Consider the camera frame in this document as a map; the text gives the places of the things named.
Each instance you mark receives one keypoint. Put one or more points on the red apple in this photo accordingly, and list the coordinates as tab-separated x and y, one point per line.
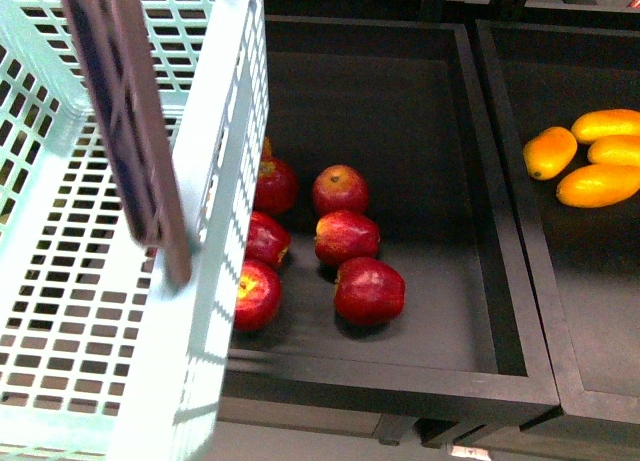
340	187
368	292
277	187
267	241
342	235
258	297

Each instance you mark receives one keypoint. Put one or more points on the black apple display tray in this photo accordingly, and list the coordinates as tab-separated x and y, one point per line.
403	105

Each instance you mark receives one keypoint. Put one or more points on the black mango display tray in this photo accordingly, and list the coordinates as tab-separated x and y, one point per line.
583	263

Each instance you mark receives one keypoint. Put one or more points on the yellow mango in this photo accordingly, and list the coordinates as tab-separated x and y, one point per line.
615	150
594	125
598	185
549	153

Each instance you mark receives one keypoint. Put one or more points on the light blue plastic basket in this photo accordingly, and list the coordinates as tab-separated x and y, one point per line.
101	357

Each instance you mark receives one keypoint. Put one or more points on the brown basket handle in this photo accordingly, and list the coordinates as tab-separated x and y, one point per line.
111	42

